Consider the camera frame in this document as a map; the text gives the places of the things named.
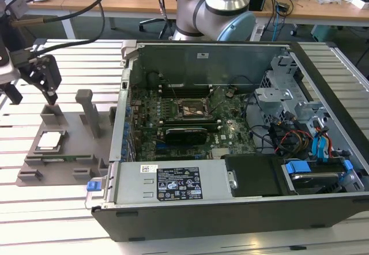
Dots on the black caster wheel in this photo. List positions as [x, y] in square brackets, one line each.
[293, 32]

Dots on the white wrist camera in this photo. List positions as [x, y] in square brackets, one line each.
[5, 70]

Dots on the black chair base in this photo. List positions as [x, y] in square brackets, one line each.
[150, 22]

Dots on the silver chip heatsink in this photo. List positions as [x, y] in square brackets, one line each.
[220, 152]

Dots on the black graphics card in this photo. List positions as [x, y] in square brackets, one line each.
[186, 136]

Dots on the black plastic shroud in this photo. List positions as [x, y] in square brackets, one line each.
[253, 177]

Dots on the teal box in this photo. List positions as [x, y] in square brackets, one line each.
[325, 33]

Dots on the green motherboard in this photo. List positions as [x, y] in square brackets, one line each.
[236, 116]

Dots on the small black adapter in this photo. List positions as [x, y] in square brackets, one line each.
[282, 7]

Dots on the long wooden desk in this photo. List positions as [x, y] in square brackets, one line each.
[317, 11]

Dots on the blue case latch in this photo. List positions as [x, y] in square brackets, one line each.
[92, 186]

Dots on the CPU socket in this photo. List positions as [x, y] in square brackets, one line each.
[190, 112]

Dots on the silver CPU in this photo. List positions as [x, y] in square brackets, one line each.
[49, 140]

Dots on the black RAM stick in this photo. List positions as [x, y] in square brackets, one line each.
[212, 125]

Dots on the grey parts rack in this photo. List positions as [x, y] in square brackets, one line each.
[75, 151]

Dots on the black open PC case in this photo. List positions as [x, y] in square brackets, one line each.
[230, 220]

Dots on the hard disk in blue carrier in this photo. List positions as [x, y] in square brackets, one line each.
[314, 180]

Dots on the silver power supply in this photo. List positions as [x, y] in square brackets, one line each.
[132, 185]

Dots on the black cylinder part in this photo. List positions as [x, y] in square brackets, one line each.
[152, 79]

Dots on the white open box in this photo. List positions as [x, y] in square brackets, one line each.
[360, 4]

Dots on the silver metal drive cage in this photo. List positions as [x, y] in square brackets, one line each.
[271, 95]

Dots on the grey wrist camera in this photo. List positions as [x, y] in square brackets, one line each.
[18, 7]

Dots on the RAM stick with white label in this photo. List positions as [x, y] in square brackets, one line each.
[190, 89]

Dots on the round coin battery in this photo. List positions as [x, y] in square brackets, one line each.
[230, 93]

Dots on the white power strip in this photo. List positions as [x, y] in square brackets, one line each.
[259, 31]

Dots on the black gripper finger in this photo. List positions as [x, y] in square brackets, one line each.
[49, 73]
[13, 93]

